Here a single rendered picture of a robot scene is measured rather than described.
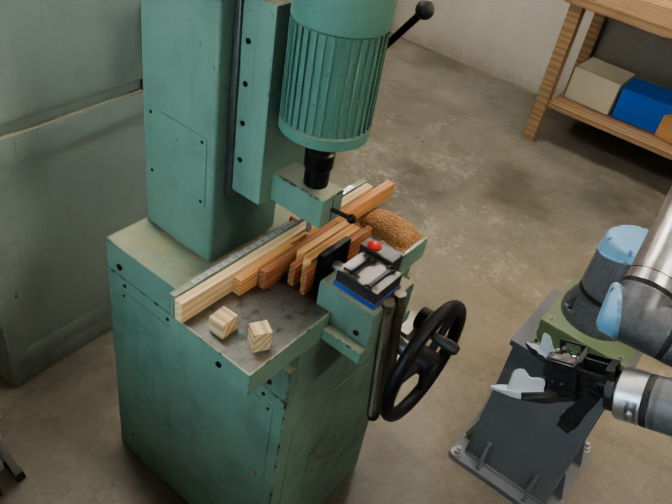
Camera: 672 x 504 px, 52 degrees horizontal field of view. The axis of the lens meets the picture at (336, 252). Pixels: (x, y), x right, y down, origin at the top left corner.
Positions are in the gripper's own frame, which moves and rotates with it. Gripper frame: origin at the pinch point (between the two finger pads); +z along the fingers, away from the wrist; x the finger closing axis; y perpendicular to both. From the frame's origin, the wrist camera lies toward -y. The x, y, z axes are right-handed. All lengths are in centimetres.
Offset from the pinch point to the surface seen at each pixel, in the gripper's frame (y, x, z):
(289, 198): 29, 4, 46
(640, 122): -47, -289, 61
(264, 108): 49, 7, 45
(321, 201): 29.5, 3.8, 37.3
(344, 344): 4.8, 13.9, 27.6
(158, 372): -16, 23, 83
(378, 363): -2.5, 8.1, 24.4
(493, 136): -50, -255, 132
